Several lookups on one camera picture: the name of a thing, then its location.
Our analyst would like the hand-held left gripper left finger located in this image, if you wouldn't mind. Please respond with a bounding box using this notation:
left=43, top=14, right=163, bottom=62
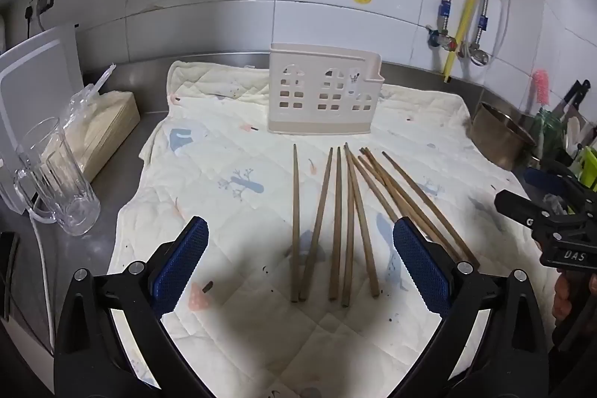
left=53, top=216, right=215, bottom=398

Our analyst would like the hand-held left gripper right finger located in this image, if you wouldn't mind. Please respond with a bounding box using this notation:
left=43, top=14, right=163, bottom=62
left=392, top=217, right=549, bottom=398

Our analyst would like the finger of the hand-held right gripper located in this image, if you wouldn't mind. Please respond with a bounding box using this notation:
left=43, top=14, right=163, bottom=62
left=494, top=190, right=547, bottom=235
left=523, top=166, right=586, bottom=196

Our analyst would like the beige plastic chopstick holder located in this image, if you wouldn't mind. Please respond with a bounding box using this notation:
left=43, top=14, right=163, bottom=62
left=268, top=43, right=386, bottom=136

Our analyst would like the person's right hand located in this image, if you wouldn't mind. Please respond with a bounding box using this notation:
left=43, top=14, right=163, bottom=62
left=551, top=272, right=578, bottom=325

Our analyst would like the green plastic rack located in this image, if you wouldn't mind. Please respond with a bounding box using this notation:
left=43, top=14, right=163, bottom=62
left=569, top=145, right=597, bottom=190

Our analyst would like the green glass jar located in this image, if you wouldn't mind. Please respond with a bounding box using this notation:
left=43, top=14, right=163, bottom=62
left=531, top=108, right=566, bottom=162

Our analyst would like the white plastic utensil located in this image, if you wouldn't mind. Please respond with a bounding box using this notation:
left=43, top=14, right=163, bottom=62
left=564, top=118, right=582, bottom=153

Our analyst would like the stainless steel pot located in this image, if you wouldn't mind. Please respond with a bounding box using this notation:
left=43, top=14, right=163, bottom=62
left=468, top=101, right=538, bottom=171

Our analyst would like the pink bottle brush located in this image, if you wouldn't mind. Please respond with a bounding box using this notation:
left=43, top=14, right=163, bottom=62
left=532, top=69, right=552, bottom=109

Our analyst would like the cream quilted printed mat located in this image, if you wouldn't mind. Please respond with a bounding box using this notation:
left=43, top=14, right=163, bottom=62
left=106, top=59, right=557, bottom=398

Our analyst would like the clear glass mug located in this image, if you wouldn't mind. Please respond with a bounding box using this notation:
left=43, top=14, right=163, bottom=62
left=13, top=116, right=101, bottom=237

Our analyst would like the metal water valve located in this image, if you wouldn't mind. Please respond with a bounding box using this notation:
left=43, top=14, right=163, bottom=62
left=427, top=24, right=459, bottom=53
left=465, top=43, right=491, bottom=67

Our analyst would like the beige rectangular pack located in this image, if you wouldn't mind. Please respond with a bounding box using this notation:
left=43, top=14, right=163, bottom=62
left=41, top=90, right=141, bottom=185

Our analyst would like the clear plastic wrapper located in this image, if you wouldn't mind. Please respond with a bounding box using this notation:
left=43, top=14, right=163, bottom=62
left=60, top=62, right=118, bottom=135

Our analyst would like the white cutting board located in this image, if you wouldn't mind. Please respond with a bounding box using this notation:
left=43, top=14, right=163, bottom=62
left=0, top=25, right=85, bottom=213

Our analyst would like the black handled knife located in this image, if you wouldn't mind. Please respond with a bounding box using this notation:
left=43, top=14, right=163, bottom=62
left=559, top=83, right=580, bottom=115
left=573, top=78, right=591, bottom=112

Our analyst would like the white power cable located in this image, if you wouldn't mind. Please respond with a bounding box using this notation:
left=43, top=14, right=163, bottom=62
left=27, top=206, right=56, bottom=348

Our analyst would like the white plastic hose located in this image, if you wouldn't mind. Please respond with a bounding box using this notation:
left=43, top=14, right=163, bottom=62
left=487, top=0, right=513, bottom=59

